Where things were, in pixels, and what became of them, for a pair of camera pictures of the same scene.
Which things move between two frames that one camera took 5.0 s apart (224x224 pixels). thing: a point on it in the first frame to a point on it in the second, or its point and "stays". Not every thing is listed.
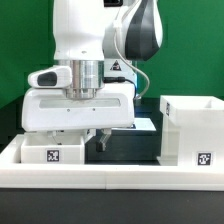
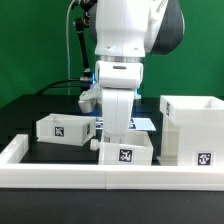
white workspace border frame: (15, 174) stays
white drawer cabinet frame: (192, 130) stays
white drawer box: (67, 147) to (138, 150)
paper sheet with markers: (139, 124) stays
